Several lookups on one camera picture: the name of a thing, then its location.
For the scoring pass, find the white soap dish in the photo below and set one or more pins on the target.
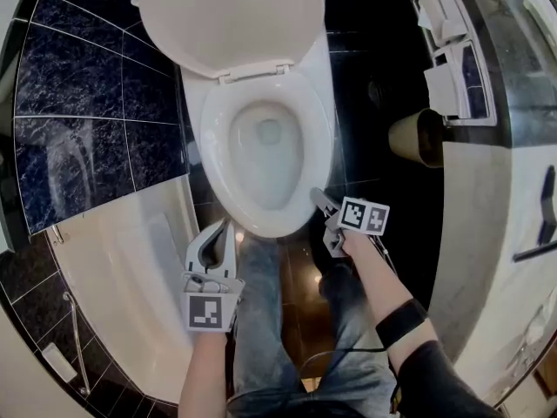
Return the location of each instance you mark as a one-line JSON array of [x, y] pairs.
[[58, 362]]

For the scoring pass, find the white toilet seat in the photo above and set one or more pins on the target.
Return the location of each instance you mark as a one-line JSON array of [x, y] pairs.
[[213, 146]]

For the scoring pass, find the black tripod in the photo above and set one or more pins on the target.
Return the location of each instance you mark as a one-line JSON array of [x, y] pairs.
[[535, 251]]

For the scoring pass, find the chrome toilet paper holder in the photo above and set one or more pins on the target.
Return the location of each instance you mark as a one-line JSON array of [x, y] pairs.
[[457, 37]]

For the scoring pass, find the white paper sheet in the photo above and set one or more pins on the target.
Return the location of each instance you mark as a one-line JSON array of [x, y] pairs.
[[446, 92]]

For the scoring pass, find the chrome grab bar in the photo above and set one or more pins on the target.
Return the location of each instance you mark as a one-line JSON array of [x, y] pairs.
[[78, 342]]

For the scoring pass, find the crumpled white tissue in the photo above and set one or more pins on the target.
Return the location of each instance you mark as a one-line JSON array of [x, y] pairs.
[[537, 327]]

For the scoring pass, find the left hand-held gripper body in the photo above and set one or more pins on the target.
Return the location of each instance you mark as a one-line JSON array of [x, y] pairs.
[[206, 312]]

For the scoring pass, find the black stand on counter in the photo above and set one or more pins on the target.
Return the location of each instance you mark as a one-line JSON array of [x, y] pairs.
[[548, 207]]

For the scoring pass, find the white toilet lid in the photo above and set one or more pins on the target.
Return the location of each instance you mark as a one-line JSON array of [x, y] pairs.
[[230, 15]]

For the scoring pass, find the chrome sink faucet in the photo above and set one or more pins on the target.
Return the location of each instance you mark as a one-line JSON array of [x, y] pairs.
[[520, 362]]

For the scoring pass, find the person's right forearm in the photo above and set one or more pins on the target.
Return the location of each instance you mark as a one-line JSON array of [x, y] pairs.
[[378, 277]]

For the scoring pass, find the white bathtub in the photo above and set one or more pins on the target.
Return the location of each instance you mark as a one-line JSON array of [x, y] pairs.
[[139, 277]]

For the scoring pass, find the black wristband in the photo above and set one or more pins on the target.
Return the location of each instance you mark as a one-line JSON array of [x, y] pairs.
[[402, 322]]

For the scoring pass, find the person's legs in blue jeans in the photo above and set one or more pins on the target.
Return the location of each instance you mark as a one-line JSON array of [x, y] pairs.
[[261, 320]]

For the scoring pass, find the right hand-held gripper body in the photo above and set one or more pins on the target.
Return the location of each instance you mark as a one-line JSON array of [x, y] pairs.
[[361, 216]]

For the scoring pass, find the person's left forearm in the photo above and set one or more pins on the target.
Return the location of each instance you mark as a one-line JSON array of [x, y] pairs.
[[204, 372]]

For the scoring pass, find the marble vanity counter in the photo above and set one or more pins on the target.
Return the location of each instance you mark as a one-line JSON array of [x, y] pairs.
[[478, 211]]

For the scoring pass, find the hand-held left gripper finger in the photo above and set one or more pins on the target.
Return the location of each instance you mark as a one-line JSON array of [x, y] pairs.
[[230, 259], [194, 255]]

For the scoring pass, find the white toilet bowl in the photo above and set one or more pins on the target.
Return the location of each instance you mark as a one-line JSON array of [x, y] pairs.
[[265, 168]]

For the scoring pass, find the chrome bathtub tap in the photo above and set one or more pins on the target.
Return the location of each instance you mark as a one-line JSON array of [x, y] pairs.
[[58, 234]]

